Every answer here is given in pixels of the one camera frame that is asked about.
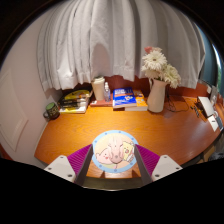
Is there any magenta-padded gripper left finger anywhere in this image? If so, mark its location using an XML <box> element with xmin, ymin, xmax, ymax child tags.
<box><xmin>43</xmin><ymin>143</ymin><xmax>94</xmax><ymax>187</ymax></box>

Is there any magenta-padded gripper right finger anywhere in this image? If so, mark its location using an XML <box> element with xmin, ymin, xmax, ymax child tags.
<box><xmin>133</xmin><ymin>143</ymin><xmax>184</xmax><ymax>186</ymax></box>

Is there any pink computer mouse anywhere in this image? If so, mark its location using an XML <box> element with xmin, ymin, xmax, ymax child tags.
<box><xmin>105</xmin><ymin>134</ymin><xmax>125</xmax><ymax>164</ymax></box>

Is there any round cartoon print mouse pad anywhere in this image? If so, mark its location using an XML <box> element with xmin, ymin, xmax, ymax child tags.
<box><xmin>91</xmin><ymin>129</ymin><xmax>139</xmax><ymax>174</ymax></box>

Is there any dark green mug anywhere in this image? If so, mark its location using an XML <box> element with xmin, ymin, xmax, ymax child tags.
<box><xmin>43</xmin><ymin>102</ymin><xmax>61</xmax><ymax>121</ymax></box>

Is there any yellow and black book stack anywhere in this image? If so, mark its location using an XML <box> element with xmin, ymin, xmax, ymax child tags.
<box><xmin>58</xmin><ymin>89</ymin><xmax>94</xmax><ymax>114</ymax></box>

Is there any white paper sheet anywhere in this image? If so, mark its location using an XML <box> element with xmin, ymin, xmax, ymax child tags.
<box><xmin>207</xmin><ymin>115</ymin><xmax>220</xmax><ymax>133</ymax></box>

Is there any white ceramic vase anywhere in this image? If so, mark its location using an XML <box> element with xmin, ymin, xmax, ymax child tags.
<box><xmin>146</xmin><ymin>78</ymin><xmax>168</xmax><ymax>114</ymax></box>

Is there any thin red book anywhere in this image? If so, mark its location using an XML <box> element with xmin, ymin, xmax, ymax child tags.
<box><xmin>89</xmin><ymin>99</ymin><xmax>114</xmax><ymax>108</ymax></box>

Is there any white laptop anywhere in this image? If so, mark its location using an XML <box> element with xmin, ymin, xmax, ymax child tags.
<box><xmin>196</xmin><ymin>96</ymin><xmax>217</xmax><ymax>118</ymax></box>

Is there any blue book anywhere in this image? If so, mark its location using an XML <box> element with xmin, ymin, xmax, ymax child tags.
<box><xmin>112</xmin><ymin>87</ymin><xmax>138</xmax><ymax>109</ymax></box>

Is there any white cylindrical container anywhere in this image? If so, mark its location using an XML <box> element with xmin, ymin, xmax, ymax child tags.
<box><xmin>91</xmin><ymin>76</ymin><xmax>106</xmax><ymax>102</ymax></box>

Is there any small clear bottle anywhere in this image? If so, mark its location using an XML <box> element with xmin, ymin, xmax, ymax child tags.
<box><xmin>103</xmin><ymin>81</ymin><xmax>112</xmax><ymax>103</ymax></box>

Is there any white flower bouquet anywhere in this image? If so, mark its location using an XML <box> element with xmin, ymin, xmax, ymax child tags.
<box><xmin>140</xmin><ymin>45</ymin><xmax>182</xmax><ymax>90</ymax></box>

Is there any white pleated curtain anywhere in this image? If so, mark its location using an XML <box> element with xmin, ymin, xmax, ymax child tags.
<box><xmin>36</xmin><ymin>0</ymin><xmax>207</xmax><ymax>93</ymax></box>

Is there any black cable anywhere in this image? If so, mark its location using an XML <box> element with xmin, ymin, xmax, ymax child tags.
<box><xmin>165</xmin><ymin>87</ymin><xmax>189</xmax><ymax>113</ymax></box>

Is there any window with dark frame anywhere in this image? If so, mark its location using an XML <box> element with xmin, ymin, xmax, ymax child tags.
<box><xmin>199</xmin><ymin>26</ymin><xmax>224</xmax><ymax>98</ymax></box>

